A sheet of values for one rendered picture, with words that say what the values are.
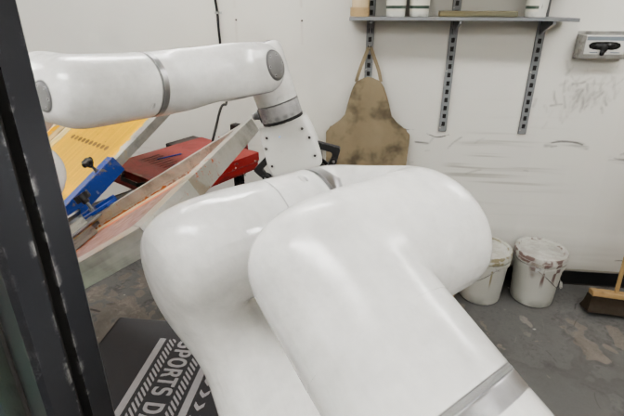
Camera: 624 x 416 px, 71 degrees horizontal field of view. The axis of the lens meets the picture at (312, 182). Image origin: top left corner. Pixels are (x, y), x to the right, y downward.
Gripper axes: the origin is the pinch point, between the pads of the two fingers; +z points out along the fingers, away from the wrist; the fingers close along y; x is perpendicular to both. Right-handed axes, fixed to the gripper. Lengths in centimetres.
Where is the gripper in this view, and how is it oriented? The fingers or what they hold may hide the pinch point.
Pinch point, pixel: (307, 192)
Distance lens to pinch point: 84.4
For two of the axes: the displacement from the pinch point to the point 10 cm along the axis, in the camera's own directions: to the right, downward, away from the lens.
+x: 1.2, -3.8, 9.2
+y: 9.5, -2.3, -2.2
